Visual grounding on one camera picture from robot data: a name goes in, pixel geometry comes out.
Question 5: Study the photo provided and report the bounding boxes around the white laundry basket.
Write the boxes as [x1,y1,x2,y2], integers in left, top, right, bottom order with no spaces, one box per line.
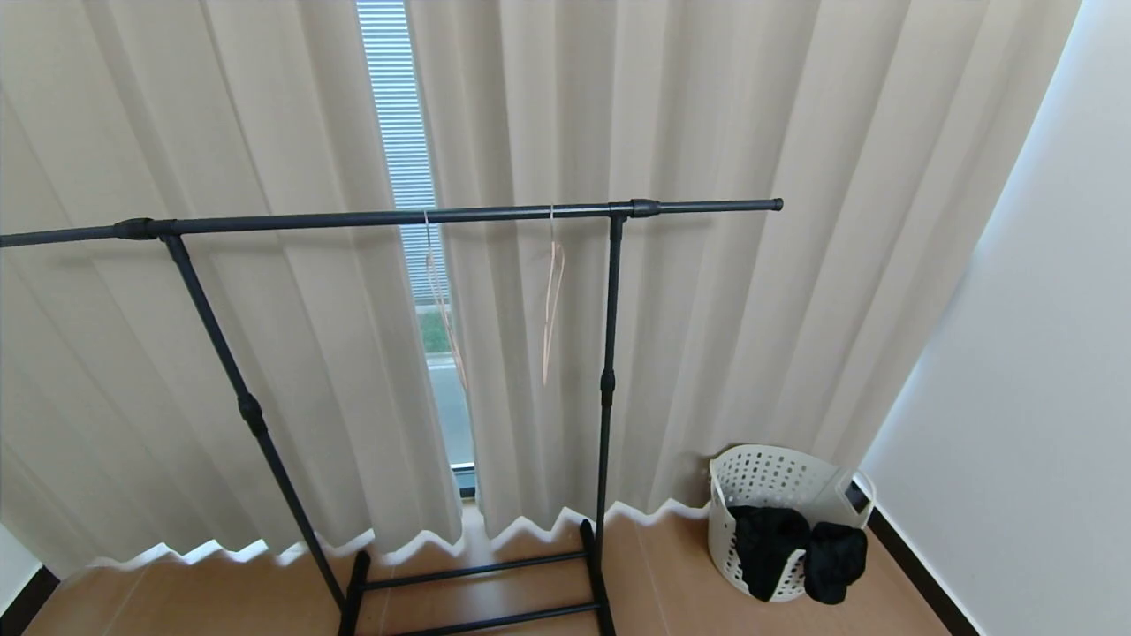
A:
[708,443,877,604]

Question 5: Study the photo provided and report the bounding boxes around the window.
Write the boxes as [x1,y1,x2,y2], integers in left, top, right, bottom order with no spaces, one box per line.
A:
[356,0,478,500]

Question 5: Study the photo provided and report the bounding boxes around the pink clothes hanger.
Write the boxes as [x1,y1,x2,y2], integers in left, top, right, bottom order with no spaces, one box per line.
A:
[542,206,566,387]
[422,210,469,394]

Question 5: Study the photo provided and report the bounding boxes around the black garment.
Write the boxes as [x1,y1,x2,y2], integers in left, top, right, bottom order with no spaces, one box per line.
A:
[729,505,811,602]
[802,521,869,606]

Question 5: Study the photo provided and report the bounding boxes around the black clothes rack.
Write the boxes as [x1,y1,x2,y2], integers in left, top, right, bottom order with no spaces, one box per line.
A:
[0,198,785,636]

